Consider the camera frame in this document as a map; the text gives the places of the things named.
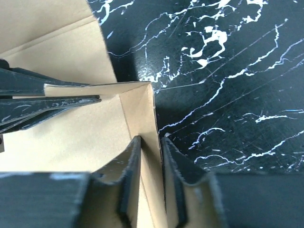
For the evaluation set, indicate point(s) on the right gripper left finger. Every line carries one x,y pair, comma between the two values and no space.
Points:
105,198

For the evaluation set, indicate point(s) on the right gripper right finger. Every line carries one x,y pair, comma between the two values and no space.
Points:
195,198

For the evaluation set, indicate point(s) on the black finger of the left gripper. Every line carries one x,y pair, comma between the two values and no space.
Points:
23,102

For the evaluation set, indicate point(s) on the brown cardboard box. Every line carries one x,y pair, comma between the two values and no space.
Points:
62,39

